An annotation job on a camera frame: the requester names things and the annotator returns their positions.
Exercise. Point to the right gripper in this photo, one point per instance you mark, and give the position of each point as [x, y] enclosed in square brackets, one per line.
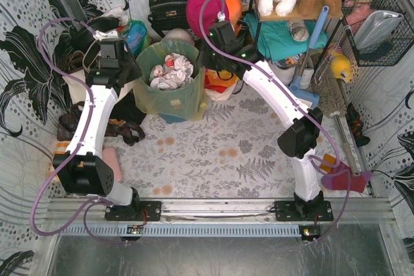
[208, 59]

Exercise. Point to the yellow trash bag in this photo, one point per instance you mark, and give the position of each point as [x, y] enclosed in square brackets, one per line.
[188, 103]

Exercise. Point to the teal trash bin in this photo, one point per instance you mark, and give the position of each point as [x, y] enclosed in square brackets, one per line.
[170, 119]

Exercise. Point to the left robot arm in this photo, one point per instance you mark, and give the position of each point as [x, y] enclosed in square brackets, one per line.
[81, 169]

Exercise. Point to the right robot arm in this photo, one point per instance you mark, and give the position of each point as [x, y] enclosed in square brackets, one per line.
[302, 124]

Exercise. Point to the crumpled paper trash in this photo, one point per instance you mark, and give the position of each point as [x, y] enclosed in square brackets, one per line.
[175, 73]

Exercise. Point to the colourful printed bag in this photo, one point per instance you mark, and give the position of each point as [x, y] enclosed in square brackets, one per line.
[136, 36]

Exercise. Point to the cream canvas tote bag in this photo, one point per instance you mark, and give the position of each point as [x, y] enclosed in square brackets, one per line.
[76, 85]

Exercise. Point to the brown patterned bag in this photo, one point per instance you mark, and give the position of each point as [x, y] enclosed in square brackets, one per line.
[130, 131]

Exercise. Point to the rainbow striped cloth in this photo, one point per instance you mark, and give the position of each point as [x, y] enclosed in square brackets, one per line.
[219, 80]

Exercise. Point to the cream plush bear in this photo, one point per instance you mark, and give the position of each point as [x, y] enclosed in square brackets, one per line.
[179, 34]

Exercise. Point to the orange plush toy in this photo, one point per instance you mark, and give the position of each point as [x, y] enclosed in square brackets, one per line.
[235, 13]

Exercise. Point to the black leather handbag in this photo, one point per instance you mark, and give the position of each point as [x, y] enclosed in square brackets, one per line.
[167, 15]

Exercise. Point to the teal folded cloth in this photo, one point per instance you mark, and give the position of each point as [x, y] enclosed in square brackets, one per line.
[275, 41]

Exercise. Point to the blue floor mop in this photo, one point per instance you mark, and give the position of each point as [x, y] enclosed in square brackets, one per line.
[294, 87]

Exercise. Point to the beige dust mop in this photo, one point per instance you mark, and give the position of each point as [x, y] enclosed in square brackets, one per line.
[332, 104]

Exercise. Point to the wooden metal shelf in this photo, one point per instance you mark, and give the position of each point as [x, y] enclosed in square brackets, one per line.
[294, 15]

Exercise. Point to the black round hat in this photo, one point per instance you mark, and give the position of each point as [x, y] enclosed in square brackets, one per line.
[82, 38]

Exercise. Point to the yellow duck plush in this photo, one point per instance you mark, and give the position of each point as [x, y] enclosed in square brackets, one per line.
[340, 64]

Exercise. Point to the pink glasses case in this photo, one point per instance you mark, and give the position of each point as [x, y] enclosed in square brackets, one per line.
[110, 157]

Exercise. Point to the black orange toy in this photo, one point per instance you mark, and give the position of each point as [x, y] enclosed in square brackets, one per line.
[356, 124]

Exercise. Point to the silver foil pouch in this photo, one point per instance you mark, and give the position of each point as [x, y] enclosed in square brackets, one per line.
[376, 28]

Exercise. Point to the red purple sock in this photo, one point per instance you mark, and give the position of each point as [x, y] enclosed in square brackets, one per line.
[334, 181]

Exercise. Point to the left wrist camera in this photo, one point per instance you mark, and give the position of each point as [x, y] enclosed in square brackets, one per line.
[99, 35]

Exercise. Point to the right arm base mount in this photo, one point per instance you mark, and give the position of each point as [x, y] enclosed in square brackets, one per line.
[288, 211]

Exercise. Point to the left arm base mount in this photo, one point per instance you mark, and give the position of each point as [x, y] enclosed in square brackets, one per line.
[146, 210]

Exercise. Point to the black wire basket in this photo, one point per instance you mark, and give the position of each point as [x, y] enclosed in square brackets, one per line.
[385, 53]

